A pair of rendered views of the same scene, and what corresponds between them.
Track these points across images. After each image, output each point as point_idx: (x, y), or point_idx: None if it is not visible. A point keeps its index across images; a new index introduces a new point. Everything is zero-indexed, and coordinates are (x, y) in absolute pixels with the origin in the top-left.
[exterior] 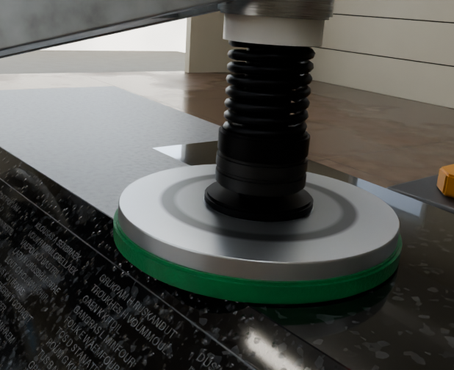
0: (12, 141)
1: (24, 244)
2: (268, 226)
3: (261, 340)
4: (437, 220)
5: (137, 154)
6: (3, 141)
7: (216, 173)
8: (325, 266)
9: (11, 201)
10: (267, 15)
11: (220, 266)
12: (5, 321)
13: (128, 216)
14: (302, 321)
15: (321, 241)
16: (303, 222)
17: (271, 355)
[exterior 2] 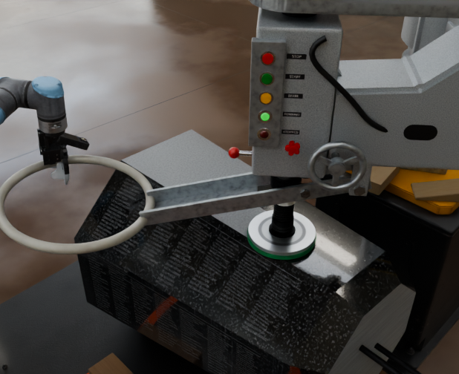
0: None
1: (217, 240)
2: (286, 240)
3: (288, 267)
4: (327, 222)
5: None
6: None
7: (272, 226)
8: (299, 251)
9: (205, 225)
10: None
11: (278, 254)
12: (220, 263)
13: (255, 241)
14: (295, 263)
15: (298, 243)
16: (293, 237)
17: (290, 270)
